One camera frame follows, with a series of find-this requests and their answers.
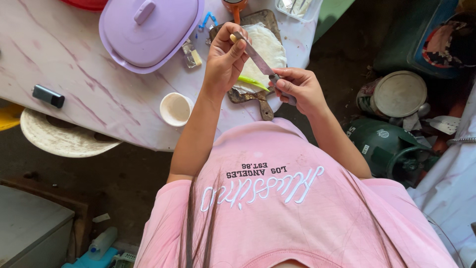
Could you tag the pink shirt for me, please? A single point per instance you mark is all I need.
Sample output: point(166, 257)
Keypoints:
point(290, 208)

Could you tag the green board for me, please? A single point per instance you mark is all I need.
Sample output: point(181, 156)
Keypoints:
point(331, 15)

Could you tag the butter piece in clear wrapper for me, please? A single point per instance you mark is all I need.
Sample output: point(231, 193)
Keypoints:
point(192, 56)

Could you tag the clear plastic container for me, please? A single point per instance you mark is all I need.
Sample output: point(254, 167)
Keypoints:
point(297, 9)

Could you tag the paint can with white lid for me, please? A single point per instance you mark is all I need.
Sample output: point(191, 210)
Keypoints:
point(399, 93)

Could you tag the wooden cutting board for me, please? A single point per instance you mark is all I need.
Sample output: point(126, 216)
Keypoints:
point(266, 18)

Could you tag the lilac lidded casserole dish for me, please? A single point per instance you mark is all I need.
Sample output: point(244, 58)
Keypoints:
point(148, 33)

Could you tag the blue plastic clip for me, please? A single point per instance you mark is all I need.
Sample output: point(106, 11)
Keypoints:
point(208, 19)

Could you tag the blue tub with cloths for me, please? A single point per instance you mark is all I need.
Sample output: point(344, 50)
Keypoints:
point(450, 41)

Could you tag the white flatbread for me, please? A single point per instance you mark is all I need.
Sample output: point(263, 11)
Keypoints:
point(269, 48)

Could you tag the green plastic basket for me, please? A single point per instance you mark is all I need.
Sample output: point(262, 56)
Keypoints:
point(124, 260)

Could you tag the white plastic bottle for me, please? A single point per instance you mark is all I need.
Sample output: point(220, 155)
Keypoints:
point(103, 242)

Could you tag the white cloth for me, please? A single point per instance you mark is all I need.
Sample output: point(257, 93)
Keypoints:
point(450, 201)

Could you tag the steel kitchen knife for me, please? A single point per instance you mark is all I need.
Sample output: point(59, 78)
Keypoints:
point(260, 61)

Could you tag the person's right hand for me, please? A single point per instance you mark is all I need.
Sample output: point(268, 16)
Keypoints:
point(306, 93)

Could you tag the white plastic stool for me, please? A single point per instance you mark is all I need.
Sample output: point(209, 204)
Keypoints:
point(63, 137)

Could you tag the person's left hand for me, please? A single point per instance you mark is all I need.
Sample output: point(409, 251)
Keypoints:
point(219, 70)

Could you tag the grey cabinet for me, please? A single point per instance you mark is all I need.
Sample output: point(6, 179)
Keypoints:
point(31, 230)

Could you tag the red bowl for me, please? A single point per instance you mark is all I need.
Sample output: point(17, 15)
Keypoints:
point(85, 3)

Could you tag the metal spoon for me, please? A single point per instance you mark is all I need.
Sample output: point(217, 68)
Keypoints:
point(424, 110)

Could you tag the orange mug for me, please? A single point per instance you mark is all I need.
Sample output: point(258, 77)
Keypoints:
point(235, 5)

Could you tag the grey and black lighter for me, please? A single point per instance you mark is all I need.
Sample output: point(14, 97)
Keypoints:
point(47, 96)

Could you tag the white paper scrap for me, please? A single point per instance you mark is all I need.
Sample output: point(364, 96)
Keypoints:
point(101, 217)

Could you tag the white cup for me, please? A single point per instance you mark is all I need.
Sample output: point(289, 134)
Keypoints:
point(175, 110)

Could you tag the green chili pepper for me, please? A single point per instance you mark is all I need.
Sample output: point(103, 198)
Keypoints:
point(253, 81)

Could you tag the yellow plastic object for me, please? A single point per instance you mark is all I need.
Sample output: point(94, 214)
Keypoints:
point(9, 117)

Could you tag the green box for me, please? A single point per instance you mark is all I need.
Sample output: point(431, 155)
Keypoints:
point(394, 44)

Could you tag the green gas cylinder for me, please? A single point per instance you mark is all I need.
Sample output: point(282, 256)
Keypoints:
point(383, 145)

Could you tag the blue plastic object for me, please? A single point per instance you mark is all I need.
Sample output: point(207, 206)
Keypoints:
point(93, 262)

